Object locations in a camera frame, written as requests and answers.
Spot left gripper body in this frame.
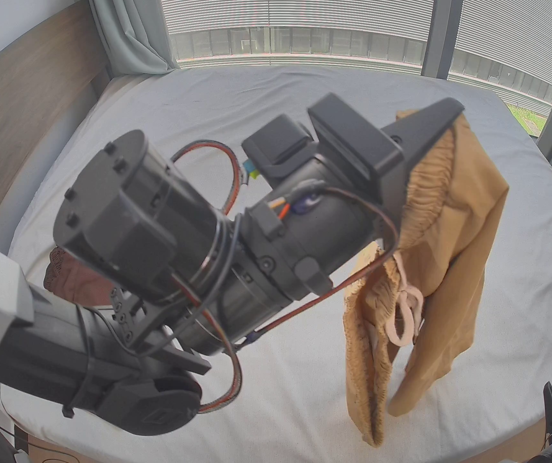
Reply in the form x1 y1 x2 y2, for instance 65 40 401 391
230 94 404 302

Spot window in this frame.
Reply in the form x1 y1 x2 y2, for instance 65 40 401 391
153 0 552 140

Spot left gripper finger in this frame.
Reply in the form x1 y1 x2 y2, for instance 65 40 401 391
383 97 465 175

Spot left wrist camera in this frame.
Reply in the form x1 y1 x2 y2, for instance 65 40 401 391
241 115 322 189

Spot brown shorts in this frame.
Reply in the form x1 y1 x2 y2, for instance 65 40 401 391
45 246 115 307

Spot bed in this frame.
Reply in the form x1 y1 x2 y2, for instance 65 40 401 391
0 0 552 459

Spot tan shorts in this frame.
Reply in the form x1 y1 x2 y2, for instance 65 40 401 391
343 109 509 449

